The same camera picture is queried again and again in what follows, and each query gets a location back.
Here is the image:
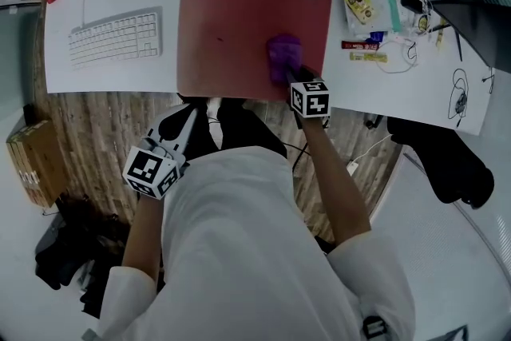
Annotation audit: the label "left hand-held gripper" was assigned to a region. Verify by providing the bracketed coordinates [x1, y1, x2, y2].
[121, 106, 201, 200]

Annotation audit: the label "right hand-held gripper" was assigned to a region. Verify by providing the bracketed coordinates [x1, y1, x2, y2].
[283, 65, 332, 129]

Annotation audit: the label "purple cloth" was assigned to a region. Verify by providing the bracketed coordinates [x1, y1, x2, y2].
[266, 34, 303, 84]

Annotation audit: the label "red mouse pad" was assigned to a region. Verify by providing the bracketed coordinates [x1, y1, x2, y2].
[176, 0, 334, 101]

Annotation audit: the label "person's right forearm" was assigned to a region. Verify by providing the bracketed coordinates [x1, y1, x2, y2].
[297, 116, 373, 248]

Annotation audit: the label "person's left forearm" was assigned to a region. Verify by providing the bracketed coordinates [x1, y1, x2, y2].
[121, 190, 165, 272]

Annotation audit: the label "person's white shoe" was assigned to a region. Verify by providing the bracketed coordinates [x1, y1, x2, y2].
[206, 98, 223, 121]

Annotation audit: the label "person's black trousers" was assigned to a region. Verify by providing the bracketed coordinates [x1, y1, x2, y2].
[186, 97, 289, 161]

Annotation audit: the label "red stick packet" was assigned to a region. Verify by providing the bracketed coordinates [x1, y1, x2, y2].
[340, 40, 380, 52]

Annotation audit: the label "yellow stick packet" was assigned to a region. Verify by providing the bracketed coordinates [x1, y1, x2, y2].
[349, 51, 390, 64]

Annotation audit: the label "yellow snack packet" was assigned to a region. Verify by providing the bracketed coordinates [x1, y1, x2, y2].
[343, 0, 378, 26]

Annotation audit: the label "clear plastic bag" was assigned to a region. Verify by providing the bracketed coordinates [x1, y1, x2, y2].
[338, 0, 403, 35]

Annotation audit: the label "white keyboard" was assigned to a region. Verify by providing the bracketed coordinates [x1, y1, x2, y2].
[67, 6, 164, 71]

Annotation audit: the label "person's white shirt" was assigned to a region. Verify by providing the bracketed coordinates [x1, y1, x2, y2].
[94, 145, 418, 341]

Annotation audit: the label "brown cardboard box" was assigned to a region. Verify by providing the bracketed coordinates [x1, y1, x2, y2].
[5, 119, 68, 209]

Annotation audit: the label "black bag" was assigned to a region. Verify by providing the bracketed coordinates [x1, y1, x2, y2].
[34, 193, 137, 319]

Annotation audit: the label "black office chair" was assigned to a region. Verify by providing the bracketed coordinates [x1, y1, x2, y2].
[386, 114, 496, 209]

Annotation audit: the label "black monitor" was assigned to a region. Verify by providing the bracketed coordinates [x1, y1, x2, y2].
[418, 0, 511, 73]

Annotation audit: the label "black floor cable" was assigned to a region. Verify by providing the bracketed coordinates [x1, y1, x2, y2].
[290, 142, 309, 177]

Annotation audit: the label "white loose cable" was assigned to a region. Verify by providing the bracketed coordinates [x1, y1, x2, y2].
[374, 38, 419, 75]

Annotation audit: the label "white tagged floor cable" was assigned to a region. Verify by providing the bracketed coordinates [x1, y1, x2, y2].
[345, 133, 395, 175]

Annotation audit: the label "black earphone cable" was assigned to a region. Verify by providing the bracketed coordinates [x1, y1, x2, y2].
[448, 68, 471, 129]

